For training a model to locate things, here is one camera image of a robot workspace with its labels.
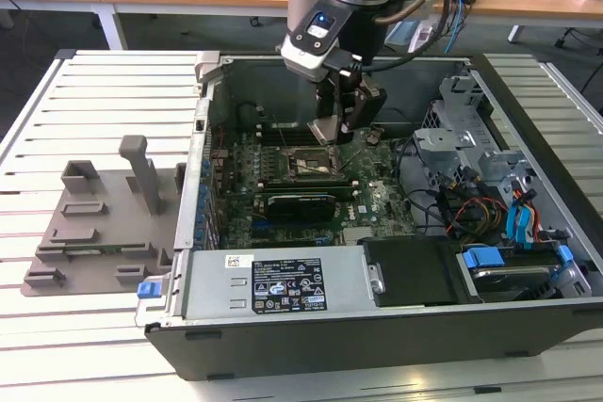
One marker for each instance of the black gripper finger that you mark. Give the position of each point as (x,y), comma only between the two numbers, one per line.
(327,101)
(363,110)

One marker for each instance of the silver CPU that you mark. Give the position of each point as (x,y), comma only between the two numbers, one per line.
(324,131)

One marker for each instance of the CPU socket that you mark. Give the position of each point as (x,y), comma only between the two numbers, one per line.
(308,164)

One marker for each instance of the coin cell battery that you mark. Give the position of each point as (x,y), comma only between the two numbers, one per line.
(375,139)

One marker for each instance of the thin locking lever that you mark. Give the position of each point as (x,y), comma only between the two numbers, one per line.
(283,138)

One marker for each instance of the black RAM slot row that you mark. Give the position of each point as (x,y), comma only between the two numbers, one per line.
(271,134)
(306,188)

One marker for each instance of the green motherboard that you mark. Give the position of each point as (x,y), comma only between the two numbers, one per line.
(377,176)

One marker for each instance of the metal drive cage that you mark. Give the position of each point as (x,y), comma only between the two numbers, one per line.
(435,140)

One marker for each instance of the black graphics card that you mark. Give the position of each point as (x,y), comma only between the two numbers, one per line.
(297,209)

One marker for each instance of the grey case release latch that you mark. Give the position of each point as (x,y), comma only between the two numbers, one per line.
(207,68)

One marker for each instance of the silver chipset heatsink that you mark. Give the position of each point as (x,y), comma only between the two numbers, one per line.
(357,236)

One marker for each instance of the black plastic cover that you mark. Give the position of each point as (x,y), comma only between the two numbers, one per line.
(414,270)

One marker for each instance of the black office chair base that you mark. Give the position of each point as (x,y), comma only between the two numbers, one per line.
(563,42)

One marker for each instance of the hard disk in blue carrier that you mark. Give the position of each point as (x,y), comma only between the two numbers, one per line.
(483,260)

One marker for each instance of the silver power supply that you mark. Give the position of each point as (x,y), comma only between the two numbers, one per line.
(207,279)

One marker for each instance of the black PC case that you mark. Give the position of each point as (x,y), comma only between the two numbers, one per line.
(377,341)

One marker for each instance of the grey parts rack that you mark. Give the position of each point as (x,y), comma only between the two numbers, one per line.
(118,213)

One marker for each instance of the blue case latch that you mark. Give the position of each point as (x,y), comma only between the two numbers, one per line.
(148,290)

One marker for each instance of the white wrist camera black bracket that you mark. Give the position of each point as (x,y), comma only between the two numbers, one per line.
(304,63)

